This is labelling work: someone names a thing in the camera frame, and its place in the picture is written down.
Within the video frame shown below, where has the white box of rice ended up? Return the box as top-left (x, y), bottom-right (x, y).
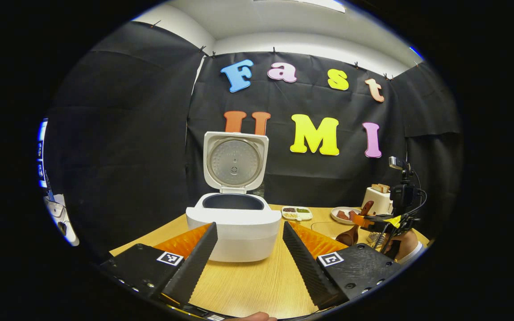
top-left (311, 222), bottom-right (349, 241)

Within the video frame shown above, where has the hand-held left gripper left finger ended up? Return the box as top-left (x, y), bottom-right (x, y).
top-left (100, 222), bottom-right (218, 308)

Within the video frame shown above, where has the computer monitor screen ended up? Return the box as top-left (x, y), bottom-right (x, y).
top-left (37, 117), bottom-right (49, 189)

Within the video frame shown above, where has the white divided grain dish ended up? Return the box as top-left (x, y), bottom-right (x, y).
top-left (282, 206), bottom-right (313, 222)

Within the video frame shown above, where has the white toaster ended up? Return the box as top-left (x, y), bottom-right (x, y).
top-left (361, 184), bottom-right (394, 215)

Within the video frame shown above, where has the white round plate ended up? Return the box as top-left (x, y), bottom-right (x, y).
top-left (331, 206), bottom-right (362, 225)

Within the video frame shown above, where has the black backdrop cloth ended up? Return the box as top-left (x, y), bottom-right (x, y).
top-left (43, 21), bottom-right (463, 255)

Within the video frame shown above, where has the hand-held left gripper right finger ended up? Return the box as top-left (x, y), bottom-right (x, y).
top-left (282, 221), bottom-right (402, 309)

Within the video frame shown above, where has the brown wooden spoon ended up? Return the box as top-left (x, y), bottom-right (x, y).
top-left (336, 200), bottom-right (375, 247)

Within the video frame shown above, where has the white rice cooker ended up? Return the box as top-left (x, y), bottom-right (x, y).
top-left (186, 131), bottom-right (282, 263)

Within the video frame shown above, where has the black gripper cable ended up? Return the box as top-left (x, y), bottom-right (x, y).
top-left (411, 172), bottom-right (428, 219)

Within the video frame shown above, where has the white desktop device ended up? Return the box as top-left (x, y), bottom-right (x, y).
top-left (43, 193), bottom-right (80, 247)

